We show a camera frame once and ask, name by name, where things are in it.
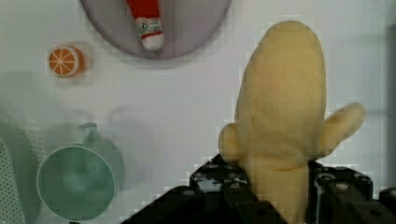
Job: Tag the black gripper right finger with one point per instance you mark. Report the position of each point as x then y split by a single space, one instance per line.
340 195

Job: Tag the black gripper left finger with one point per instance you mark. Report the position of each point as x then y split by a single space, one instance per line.
219 177

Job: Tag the yellow plush banana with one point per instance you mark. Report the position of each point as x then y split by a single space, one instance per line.
280 123

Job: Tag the green mug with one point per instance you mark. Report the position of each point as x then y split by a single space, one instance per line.
78 182

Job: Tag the grey round plate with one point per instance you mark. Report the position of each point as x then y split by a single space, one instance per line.
187 24

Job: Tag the red plush ketchup bottle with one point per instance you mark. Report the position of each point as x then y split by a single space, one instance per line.
146 14

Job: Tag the orange slice toy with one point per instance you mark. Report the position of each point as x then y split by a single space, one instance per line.
66 61

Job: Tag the green colander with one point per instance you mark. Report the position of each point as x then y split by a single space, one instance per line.
19 200

